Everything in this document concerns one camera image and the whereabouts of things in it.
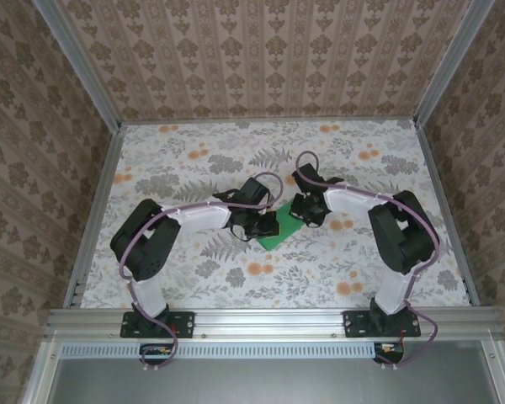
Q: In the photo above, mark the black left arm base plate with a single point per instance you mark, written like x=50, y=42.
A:
x=185, y=324

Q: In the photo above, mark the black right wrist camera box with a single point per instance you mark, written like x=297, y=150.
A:
x=307, y=174

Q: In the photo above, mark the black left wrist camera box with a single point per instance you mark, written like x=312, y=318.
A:
x=252, y=191

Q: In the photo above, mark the grey metal panel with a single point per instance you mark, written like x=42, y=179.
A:
x=278, y=379

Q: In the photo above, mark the aluminium lower frame bar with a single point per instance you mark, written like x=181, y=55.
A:
x=40, y=379
x=498, y=370

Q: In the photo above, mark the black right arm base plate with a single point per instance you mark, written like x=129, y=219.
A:
x=355, y=324

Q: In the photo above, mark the floral printed tablecloth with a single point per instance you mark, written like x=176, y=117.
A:
x=193, y=273

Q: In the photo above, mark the aluminium frame post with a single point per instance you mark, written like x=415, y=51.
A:
x=80, y=67
x=446, y=63

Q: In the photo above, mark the green square paper sheet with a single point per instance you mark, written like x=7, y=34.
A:
x=288, y=231

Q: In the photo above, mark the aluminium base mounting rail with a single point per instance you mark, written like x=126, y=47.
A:
x=269, y=322

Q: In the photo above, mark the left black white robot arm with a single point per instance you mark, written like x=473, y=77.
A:
x=202, y=216

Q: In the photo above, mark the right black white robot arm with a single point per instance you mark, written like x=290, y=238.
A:
x=353, y=202

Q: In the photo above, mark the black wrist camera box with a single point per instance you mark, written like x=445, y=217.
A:
x=252, y=191
x=307, y=174

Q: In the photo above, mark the aluminium table side rail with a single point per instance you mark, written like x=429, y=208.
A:
x=448, y=219
x=94, y=219

